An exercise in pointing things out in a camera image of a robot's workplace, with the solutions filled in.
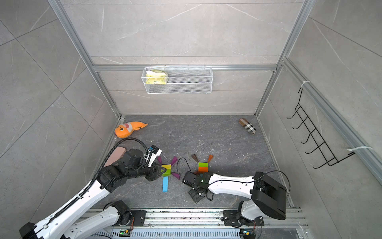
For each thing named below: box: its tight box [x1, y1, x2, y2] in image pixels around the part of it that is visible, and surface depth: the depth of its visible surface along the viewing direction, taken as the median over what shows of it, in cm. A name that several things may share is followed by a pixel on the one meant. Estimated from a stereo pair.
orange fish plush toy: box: [114, 120, 149, 139], surface depth 103 cm
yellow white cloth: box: [145, 69, 168, 85], surface depth 88 cm
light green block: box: [198, 162, 209, 168], surface depth 92 cm
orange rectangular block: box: [198, 166, 209, 173], surface depth 90 cm
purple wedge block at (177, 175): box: [171, 172, 181, 180], surface depth 90 cm
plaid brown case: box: [238, 118, 257, 135], surface depth 112 cm
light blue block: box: [162, 176, 169, 193], surface depth 85 cm
